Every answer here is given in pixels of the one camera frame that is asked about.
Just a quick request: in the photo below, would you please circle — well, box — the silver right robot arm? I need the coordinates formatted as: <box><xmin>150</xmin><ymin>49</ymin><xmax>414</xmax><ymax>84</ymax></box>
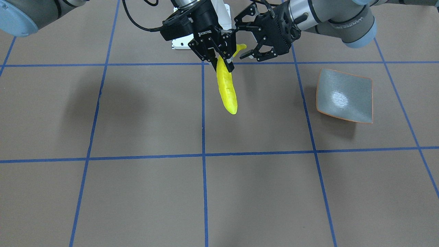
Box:
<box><xmin>0</xmin><ymin>0</ymin><xmax>237</xmax><ymax>72</ymax></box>

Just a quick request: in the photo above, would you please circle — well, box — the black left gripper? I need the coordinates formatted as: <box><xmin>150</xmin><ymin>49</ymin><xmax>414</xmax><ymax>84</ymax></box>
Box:
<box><xmin>234</xmin><ymin>6</ymin><xmax>301</xmax><ymax>62</ymax></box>

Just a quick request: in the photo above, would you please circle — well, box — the brown paper table cover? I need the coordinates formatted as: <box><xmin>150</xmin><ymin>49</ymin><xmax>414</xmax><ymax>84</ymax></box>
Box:
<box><xmin>0</xmin><ymin>0</ymin><xmax>439</xmax><ymax>247</ymax></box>

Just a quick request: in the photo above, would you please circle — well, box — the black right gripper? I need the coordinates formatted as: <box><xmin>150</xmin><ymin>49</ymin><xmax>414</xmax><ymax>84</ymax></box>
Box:
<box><xmin>161</xmin><ymin>0</ymin><xmax>237</xmax><ymax>72</ymax></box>

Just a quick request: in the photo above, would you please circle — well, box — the yellow banana greenish tip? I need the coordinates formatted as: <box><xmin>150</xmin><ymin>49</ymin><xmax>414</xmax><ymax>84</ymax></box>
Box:
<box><xmin>216</xmin><ymin>57</ymin><xmax>238</xmax><ymax>115</ymax></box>

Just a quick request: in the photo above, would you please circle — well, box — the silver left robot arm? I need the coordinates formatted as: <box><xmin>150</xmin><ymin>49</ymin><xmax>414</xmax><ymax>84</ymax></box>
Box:
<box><xmin>235</xmin><ymin>0</ymin><xmax>438</xmax><ymax>62</ymax></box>

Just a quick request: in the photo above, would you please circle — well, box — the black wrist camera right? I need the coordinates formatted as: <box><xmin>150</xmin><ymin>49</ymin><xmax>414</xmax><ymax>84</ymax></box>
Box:
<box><xmin>160</xmin><ymin>19</ymin><xmax>193</xmax><ymax>41</ymax></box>

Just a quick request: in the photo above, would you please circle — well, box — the grey square plate orange rim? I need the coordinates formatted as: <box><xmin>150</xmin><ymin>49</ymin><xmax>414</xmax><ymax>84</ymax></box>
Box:
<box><xmin>316</xmin><ymin>68</ymin><xmax>373</xmax><ymax>125</ymax></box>

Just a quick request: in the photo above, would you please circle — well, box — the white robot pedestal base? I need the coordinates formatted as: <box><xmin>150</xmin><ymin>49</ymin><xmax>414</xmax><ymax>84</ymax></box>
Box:
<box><xmin>171</xmin><ymin>0</ymin><xmax>232</xmax><ymax>49</ymax></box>

